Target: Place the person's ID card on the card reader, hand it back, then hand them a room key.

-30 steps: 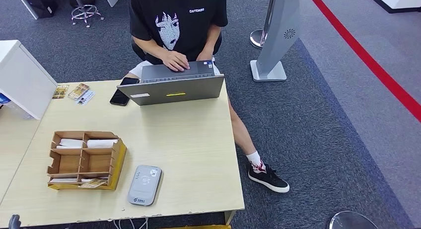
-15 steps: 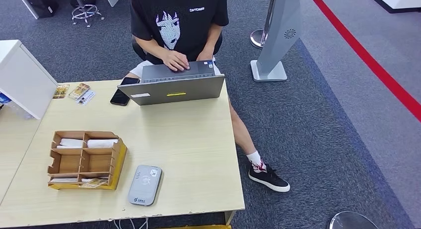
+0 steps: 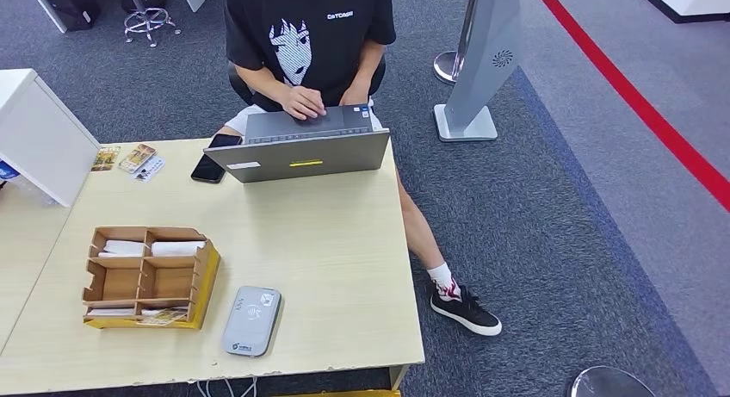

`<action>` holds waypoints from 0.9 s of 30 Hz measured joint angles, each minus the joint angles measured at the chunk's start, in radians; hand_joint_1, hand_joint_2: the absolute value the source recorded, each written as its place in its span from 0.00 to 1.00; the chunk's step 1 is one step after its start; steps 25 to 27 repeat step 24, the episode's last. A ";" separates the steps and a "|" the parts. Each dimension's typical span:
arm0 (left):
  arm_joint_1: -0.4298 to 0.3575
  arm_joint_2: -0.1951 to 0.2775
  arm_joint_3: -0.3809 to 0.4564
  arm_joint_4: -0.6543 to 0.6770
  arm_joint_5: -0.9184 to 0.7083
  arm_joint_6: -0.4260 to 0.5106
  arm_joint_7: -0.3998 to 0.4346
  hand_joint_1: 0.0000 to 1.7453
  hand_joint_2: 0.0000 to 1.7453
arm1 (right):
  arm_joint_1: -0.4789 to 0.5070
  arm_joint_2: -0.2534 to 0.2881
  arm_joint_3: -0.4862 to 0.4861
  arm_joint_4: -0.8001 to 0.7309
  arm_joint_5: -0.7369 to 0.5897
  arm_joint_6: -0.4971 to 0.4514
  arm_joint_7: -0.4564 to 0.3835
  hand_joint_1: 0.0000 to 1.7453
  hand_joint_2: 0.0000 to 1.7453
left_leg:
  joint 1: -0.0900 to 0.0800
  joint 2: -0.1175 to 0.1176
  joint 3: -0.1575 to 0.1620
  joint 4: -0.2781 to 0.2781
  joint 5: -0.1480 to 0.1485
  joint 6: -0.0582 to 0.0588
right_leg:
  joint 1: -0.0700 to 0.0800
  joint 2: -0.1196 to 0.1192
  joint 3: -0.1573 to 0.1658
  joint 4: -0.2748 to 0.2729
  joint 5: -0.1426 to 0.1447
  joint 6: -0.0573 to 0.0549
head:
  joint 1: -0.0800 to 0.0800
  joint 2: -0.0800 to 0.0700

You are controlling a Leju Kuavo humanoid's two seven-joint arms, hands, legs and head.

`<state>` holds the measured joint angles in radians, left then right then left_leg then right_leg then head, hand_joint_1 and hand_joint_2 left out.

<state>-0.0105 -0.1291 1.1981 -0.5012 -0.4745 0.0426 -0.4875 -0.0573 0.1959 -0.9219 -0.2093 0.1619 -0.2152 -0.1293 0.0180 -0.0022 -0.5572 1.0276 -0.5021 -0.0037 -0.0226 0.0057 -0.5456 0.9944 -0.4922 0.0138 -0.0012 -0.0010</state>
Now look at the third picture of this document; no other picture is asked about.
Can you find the person's right hand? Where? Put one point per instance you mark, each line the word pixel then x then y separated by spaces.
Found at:
pixel 303 103

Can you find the person's left hand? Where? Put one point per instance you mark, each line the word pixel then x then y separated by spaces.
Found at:
pixel 356 95

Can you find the white ID card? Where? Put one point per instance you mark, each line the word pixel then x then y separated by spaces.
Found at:
pixel 154 172

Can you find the gold patterned key card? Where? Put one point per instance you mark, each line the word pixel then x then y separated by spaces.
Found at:
pixel 165 318
pixel 106 159
pixel 137 158

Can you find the wooden card organizer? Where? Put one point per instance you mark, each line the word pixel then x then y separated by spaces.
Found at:
pixel 171 283

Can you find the person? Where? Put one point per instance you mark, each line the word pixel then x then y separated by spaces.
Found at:
pixel 342 40

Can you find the white card stack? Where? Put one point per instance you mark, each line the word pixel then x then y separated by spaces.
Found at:
pixel 122 248
pixel 178 249

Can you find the grey card reader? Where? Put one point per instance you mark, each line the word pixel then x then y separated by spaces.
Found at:
pixel 251 323

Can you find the grey laptop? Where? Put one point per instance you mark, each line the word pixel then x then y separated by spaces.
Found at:
pixel 296 157

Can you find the black smartphone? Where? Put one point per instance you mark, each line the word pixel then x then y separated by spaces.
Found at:
pixel 208 169

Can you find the grey kiosk stand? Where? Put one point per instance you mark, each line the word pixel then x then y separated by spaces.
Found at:
pixel 485 58

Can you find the chrome base stool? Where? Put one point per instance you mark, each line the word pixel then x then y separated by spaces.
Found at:
pixel 146 19

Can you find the black bag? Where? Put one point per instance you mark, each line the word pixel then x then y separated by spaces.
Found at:
pixel 69 3

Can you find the white cabinet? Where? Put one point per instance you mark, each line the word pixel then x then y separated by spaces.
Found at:
pixel 40 137

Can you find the red floor tape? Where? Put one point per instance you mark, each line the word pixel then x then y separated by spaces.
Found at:
pixel 627 92

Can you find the blue object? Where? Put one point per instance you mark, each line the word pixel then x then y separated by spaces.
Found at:
pixel 7 170

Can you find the chrome dome base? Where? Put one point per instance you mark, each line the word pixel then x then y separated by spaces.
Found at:
pixel 610 383

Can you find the chrome stanchion post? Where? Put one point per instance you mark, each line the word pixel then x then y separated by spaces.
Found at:
pixel 444 66

